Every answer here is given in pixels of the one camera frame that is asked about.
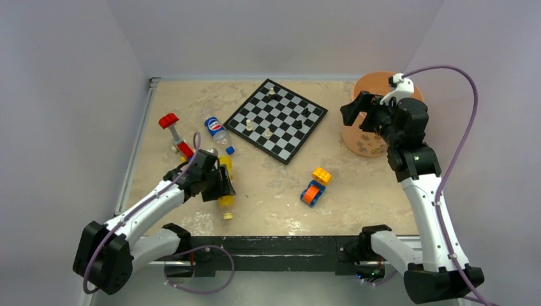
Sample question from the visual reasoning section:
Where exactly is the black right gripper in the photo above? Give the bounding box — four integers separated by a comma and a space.
340, 91, 401, 147

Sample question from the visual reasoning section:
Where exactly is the yellow juice bottle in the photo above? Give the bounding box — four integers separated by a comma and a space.
218, 156, 234, 221

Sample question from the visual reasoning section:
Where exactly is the blue pepsi bottle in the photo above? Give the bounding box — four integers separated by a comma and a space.
204, 116, 235, 156

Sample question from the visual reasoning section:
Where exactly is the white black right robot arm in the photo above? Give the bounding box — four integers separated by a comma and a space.
340, 91, 485, 304

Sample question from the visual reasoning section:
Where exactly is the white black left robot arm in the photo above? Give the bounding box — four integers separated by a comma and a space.
73, 150, 235, 295

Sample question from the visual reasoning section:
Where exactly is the orange plastic bin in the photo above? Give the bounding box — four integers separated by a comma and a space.
341, 71, 426, 157

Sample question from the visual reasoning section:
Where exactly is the black chess piece middle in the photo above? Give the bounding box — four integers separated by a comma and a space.
292, 120, 303, 129

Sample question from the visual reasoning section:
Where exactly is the white chess piece left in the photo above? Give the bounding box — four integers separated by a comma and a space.
246, 119, 253, 131

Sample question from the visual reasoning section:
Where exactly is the yellow toy block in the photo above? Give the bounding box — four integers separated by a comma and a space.
311, 167, 332, 186

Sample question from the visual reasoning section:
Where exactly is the black white chessboard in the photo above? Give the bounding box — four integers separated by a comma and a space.
223, 79, 328, 165

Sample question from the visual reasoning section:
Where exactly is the red toy block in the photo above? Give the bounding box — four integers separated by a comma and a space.
158, 113, 179, 129

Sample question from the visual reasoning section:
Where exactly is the orange blue toy car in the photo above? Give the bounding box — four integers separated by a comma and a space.
300, 180, 326, 207

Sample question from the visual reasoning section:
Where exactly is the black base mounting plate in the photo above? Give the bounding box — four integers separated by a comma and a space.
163, 235, 400, 279

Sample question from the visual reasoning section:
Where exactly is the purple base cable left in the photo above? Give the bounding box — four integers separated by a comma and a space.
163, 245, 236, 296

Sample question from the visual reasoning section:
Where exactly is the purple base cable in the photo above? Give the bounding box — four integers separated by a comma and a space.
359, 253, 400, 287
163, 245, 236, 296

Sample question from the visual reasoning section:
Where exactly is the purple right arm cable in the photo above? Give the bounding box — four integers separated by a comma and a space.
401, 64, 500, 306

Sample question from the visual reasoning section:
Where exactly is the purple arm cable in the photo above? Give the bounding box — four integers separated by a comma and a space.
401, 64, 500, 306
82, 132, 202, 295

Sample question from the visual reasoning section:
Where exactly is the aluminium table frame rail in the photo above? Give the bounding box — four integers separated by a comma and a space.
113, 77, 162, 217

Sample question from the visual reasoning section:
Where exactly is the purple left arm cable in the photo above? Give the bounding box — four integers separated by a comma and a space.
82, 132, 202, 295

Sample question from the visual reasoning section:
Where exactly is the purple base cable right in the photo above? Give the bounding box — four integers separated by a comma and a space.
359, 253, 400, 287

